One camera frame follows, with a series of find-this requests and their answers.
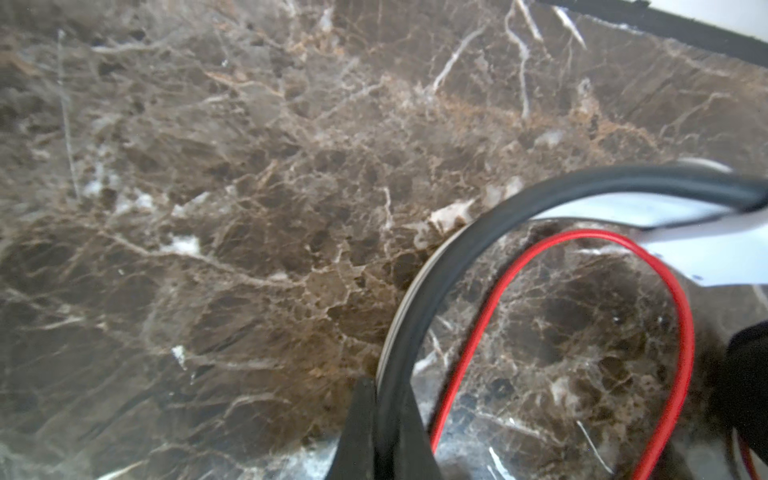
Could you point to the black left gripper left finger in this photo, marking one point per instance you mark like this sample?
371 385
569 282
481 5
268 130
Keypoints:
355 454

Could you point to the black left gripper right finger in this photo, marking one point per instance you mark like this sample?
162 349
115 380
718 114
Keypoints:
413 458

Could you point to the white black headphones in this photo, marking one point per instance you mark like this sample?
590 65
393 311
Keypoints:
742 193

